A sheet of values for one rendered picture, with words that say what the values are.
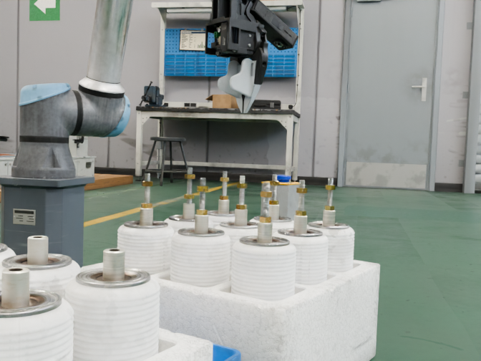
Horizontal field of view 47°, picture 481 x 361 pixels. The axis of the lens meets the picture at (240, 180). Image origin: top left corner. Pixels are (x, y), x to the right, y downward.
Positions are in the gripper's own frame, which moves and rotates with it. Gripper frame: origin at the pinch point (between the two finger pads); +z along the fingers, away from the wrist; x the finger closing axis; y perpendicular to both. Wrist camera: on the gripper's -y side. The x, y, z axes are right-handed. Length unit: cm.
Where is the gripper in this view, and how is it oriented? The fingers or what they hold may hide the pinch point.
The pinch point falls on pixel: (248, 106)
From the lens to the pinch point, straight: 99.5
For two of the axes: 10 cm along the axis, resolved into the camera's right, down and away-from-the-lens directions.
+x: 6.1, 0.7, -7.9
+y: -7.9, 0.1, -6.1
